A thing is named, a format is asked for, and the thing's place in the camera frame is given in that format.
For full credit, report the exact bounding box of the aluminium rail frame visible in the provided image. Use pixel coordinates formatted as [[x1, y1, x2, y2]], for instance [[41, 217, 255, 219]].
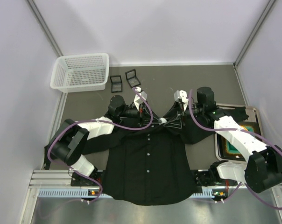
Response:
[[20, 170, 282, 224]]

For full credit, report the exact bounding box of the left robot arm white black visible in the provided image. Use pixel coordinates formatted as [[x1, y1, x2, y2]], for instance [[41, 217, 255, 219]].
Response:
[[45, 92, 166, 180]]

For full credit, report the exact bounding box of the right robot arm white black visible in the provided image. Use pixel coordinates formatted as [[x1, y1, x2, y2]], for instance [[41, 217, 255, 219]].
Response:
[[164, 87, 282, 193]]

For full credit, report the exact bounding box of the black box blue brooch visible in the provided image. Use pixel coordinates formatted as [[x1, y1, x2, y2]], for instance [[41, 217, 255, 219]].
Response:
[[110, 75, 123, 93]]

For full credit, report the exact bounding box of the grey slotted cable duct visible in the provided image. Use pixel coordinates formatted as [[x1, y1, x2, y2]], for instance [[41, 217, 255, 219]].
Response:
[[38, 189, 228, 198]]

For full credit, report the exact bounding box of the white perforated plastic basket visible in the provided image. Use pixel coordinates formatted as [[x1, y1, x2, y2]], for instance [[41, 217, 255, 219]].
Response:
[[50, 53, 109, 93]]

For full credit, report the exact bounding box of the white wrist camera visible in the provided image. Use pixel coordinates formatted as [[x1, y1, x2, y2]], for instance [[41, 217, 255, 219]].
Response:
[[174, 90, 189, 112], [133, 87, 148, 110]]

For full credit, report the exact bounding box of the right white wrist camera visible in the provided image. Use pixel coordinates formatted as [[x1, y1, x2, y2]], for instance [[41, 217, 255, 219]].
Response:
[[174, 90, 189, 112]]

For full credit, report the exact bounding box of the black box gold brooch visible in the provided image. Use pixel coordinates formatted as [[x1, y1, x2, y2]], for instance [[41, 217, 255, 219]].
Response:
[[125, 69, 141, 88]]

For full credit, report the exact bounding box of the black button shirt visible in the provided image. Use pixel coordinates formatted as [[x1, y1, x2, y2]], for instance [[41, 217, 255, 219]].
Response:
[[44, 105, 249, 206]]

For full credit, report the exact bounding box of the green black mat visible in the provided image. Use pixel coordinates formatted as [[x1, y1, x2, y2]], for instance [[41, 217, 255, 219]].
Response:
[[217, 121, 261, 160]]

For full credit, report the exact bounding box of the metal tray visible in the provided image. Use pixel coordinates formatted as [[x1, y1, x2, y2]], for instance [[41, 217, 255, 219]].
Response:
[[214, 106, 263, 162]]

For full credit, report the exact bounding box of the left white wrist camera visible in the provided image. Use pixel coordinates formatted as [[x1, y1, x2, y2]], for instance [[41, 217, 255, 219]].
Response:
[[133, 87, 148, 110]]

